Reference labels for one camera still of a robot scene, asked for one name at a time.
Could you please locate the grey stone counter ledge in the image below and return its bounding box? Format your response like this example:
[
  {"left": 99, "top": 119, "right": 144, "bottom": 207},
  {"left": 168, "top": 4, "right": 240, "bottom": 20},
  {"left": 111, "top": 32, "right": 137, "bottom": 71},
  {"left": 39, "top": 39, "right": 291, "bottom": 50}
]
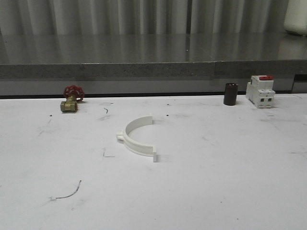
[{"left": 0, "top": 33, "right": 307, "bottom": 81}]

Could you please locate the brass valve red handwheel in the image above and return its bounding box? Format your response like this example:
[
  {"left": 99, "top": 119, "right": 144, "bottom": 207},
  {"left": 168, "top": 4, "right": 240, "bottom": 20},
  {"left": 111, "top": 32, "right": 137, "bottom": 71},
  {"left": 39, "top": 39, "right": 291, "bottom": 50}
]
[{"left": 60, "top": 85, "right": 85, "bottom": 113}]

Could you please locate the white circuit breaker red switch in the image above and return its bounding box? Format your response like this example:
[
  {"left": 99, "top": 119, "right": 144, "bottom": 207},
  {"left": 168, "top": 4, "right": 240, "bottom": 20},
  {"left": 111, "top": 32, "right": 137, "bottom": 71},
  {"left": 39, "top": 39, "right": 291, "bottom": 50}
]
[{"left": 246, "top": 75, "right": 275, "bottom": 108}]

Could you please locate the white container on counter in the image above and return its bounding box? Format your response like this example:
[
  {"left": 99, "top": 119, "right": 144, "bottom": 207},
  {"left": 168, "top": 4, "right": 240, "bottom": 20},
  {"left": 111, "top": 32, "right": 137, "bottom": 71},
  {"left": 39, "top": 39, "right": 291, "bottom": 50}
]
[{"left": 283, "top": 0, "right": 307, "bottom": 36}]

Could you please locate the white half pipe clamp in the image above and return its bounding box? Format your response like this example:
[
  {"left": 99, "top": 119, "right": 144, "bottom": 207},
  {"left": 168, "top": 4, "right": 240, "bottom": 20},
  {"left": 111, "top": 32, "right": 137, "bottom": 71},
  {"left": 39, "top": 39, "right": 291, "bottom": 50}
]
[{"left": 116, "top": 114, "right": 157, "bottom": 162}]

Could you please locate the dark brown pipe coupling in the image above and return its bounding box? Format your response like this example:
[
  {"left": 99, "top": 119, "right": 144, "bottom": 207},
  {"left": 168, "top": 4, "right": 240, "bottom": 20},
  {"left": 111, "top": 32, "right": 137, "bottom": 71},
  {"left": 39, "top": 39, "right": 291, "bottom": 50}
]
[{"left": 224, "top": 83, "right": 238, "bottom": 106}]

